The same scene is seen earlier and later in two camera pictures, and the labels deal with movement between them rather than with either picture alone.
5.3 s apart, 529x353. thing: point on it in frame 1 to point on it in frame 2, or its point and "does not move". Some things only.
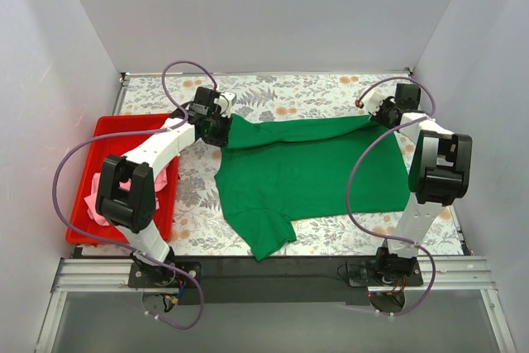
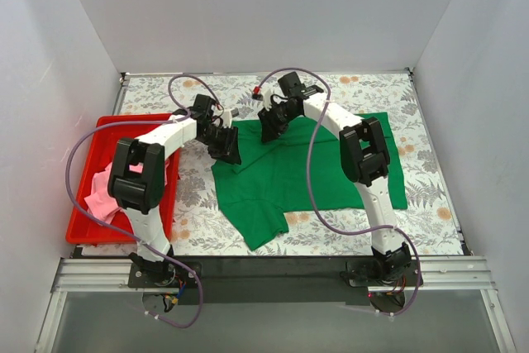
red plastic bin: (113, 136) does not move
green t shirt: (278, 169) does not move
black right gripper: (383, 116) to (272, 120)
